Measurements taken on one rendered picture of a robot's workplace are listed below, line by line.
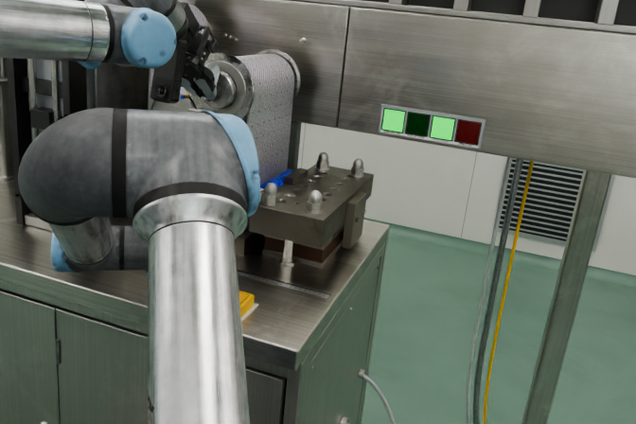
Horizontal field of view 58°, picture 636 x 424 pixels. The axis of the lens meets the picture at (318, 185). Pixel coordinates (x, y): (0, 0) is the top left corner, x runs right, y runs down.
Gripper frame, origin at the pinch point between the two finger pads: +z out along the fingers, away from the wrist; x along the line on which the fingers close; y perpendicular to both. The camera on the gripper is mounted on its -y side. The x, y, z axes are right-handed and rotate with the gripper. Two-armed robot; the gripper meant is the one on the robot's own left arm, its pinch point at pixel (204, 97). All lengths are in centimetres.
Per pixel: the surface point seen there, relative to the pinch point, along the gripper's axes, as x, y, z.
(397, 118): -32.6, 19.6, 30.6
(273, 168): -7.7, -1.5, 26.3
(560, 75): -67, 31, 22
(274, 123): -7.8, 6.5, 18.5
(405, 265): -16, 44, 248
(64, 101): 27.0, -8.4, -4.5
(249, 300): -20.7, -35.5, 6.2
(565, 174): -97, 123, 246
